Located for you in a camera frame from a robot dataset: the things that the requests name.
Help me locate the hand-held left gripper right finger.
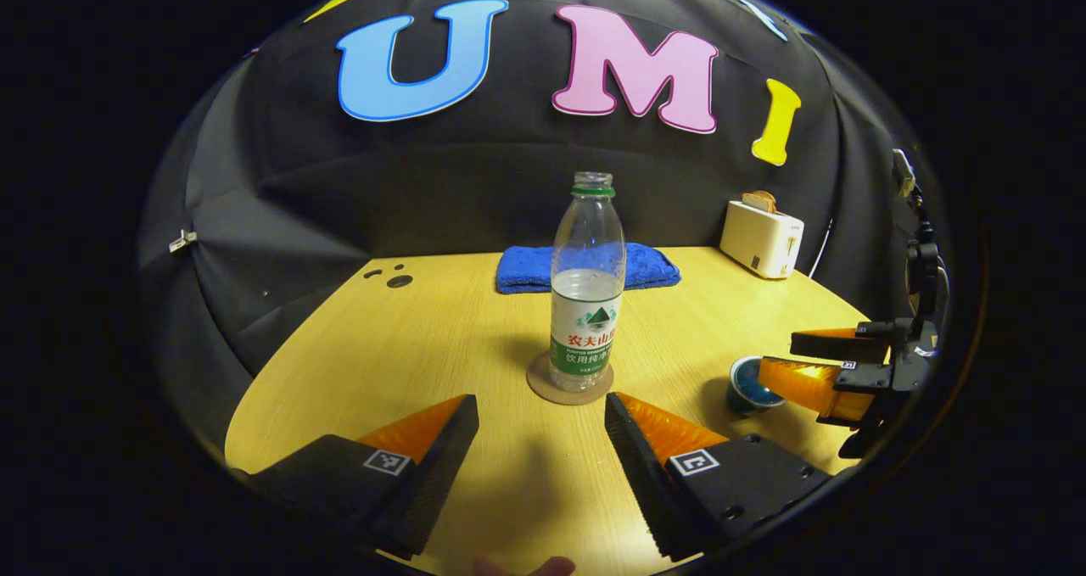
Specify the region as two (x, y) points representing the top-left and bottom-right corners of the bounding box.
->
(604, 391), (837, 564)

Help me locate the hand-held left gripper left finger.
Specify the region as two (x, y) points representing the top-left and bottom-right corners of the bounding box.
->
(229, 394), (480, 562)

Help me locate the round brown coaster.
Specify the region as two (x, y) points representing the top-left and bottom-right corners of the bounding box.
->
(526, 351), (615, 405)

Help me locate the clear plastic water bottle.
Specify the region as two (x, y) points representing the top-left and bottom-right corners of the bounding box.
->
(549, 171), (627, 392)

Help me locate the white toaster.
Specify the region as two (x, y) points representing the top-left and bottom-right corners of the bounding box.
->
(719, 200), (805, 280)

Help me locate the blue folded towel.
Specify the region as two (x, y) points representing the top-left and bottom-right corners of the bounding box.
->
(496, 243), (681, 294)

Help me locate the toaster power cable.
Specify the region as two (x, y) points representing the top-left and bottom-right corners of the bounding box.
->
(810, 218), (837, 280)

